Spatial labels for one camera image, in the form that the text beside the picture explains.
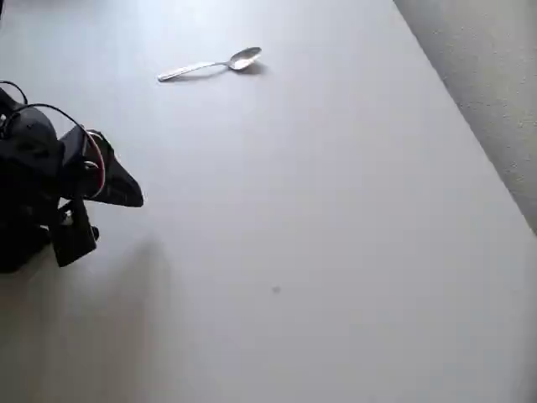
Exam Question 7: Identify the silver metal spoon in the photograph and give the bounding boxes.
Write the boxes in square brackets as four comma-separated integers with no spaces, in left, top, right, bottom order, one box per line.
[157,45,263,83]

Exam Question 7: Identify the thin red black wire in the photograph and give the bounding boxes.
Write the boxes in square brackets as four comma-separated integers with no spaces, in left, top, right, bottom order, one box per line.
[85,128,107,199]

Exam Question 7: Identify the thick black camera cable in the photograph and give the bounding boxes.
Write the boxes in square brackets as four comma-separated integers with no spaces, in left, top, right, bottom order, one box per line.
[0,81,87,129]

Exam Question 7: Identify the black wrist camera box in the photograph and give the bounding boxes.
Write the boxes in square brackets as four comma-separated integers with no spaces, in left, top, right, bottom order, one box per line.
[50,196,101,269]

